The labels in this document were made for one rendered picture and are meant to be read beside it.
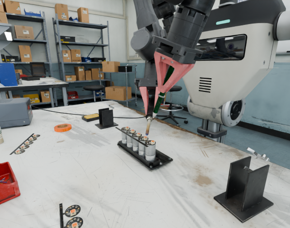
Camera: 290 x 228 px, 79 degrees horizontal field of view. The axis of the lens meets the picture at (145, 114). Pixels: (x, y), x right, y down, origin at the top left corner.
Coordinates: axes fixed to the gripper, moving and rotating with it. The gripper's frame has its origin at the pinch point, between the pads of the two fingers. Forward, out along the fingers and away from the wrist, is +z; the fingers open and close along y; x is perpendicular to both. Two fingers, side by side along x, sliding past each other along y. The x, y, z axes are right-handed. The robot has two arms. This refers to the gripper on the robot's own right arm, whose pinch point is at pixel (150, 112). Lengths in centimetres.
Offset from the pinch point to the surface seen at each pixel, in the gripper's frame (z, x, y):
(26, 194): 21.1, -15.7, -20.6
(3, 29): -98, 78, -160
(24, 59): -165, 239, -297
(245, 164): 12.6, -13.8, 19.2
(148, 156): 12.4, -7.3, 1.1
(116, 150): 11.3, 0.9, -9.1
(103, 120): 0.1, 13.9, -19.5
